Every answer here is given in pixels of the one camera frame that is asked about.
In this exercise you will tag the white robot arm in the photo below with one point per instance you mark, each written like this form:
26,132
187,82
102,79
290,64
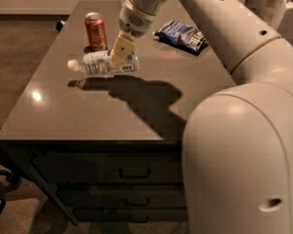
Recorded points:
238,143

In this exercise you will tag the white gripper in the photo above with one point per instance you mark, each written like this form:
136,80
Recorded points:
136,22

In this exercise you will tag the blue chip bag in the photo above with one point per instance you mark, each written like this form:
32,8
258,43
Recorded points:
182,36

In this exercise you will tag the red coke can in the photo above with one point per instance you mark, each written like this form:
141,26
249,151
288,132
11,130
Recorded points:
95,27

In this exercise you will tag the clear plastic bottle blue label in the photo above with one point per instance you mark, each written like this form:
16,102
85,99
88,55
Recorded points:
99,63

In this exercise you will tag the dark drawer cabinet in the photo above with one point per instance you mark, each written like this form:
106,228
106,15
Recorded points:
134,182

